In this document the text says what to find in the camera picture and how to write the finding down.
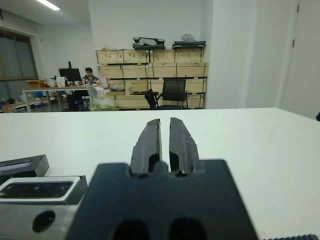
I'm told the black box base white insert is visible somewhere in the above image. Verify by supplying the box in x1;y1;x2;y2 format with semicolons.
0;174;89;206

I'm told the white ceiling light strip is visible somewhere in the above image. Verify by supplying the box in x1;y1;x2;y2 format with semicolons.
36;0;61;11

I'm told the pink white carton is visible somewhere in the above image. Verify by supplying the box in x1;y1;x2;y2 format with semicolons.
98;71;110;90

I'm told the yellow-green plastic bag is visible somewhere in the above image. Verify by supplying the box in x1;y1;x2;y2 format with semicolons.
86;84;120;111

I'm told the black computer monitor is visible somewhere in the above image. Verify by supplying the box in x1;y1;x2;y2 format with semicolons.
58;67;83;82

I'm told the black office chair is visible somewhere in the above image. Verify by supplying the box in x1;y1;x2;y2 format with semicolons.
156;78;189;110

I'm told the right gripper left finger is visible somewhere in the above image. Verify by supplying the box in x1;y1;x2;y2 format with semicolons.
129;118;163;178

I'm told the seated person at desk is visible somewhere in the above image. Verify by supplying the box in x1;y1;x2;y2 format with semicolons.
83;67;100;85

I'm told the black folded chair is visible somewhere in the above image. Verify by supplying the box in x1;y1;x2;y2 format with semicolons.
144;88;161;110

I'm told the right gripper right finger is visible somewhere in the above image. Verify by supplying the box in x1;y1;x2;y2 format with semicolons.
168;116;201;176

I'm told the white door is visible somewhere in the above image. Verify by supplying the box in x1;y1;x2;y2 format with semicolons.
279;0;320;118

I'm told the black box lid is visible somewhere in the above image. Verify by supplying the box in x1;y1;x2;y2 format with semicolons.
0;154;50;185

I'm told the open cardboard box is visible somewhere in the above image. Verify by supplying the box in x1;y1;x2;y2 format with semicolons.
26;79;47;89

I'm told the brown framed window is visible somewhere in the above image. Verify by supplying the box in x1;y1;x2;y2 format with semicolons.
0;29;39;100

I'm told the black white flat case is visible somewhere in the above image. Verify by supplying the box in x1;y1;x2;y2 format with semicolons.
132;36;166;50

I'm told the wooden top office desk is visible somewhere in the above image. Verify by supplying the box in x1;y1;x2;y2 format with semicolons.
21;84;111;113

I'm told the grey plastic bag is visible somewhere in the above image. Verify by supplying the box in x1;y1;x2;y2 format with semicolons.
180;33;197;43

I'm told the black computer tower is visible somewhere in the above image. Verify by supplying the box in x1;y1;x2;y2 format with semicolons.
67;91;83;112

